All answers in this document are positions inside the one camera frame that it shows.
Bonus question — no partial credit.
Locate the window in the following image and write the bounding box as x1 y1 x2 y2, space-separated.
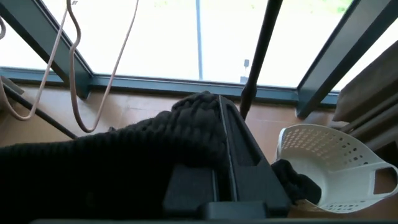
0 0 398 119

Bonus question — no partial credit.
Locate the black garment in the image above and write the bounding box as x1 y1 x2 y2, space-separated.
270 158 323 206
0 91 229 222

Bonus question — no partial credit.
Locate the white laundry basket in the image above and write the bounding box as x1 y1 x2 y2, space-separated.
275 123 398 215

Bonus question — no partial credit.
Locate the black clothes rack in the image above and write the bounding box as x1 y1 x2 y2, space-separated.
0 0 284 141

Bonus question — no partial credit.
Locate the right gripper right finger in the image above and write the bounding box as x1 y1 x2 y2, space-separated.
218 95 292 218

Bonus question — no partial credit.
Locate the brown curtain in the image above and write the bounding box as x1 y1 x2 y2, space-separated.
331 39 398 153

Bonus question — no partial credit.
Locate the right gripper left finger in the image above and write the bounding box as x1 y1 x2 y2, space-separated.
162 164 218 218

